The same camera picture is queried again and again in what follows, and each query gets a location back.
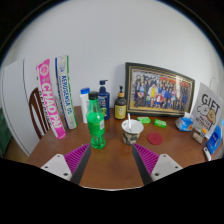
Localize blue box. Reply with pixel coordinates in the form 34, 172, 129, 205
205, 124, 224, 155

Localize small colourful cube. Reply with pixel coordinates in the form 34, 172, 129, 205
192, 128, 208, 145

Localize green plastic drink bottle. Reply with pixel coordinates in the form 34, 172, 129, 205
85, 90, 107, 150

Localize white and green tube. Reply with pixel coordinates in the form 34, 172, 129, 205
54, 55, 78, 130

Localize framed group picture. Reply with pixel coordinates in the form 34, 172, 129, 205
124, 61, 196, 118

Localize camouflage-print paper cup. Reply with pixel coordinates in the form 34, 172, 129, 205
121, 118, 145, 146

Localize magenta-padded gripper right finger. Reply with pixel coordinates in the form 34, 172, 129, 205
131, 143, 184, 186

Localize blue pump bottle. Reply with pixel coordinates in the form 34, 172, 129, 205
97, 79, 111, 121

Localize blue tissue pack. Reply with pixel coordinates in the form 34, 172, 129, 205
175, 114, 195, 132

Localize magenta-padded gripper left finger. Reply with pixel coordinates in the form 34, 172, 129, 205
40, 143, 92, 185

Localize pink printed tube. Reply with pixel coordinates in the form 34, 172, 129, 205
35, 58, 67, 140

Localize brown pump bottle yellow label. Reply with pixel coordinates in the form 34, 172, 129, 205
114, 85, 128, 121

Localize brown wooden chair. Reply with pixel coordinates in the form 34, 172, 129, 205
28, 87, 51, 140

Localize white straw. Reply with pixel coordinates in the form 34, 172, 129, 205
126, 112, 132, 132

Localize small white device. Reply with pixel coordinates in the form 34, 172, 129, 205
202, 146, 213, 162

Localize flat round red coaster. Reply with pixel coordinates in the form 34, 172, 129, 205
146, 131, 164, 146

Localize white bottle with blue cap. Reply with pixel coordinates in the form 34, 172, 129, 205
79, 87, 91, 124

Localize small green packet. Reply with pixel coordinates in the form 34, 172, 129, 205
153, 118, 168, 129
136, 116, 152, 125

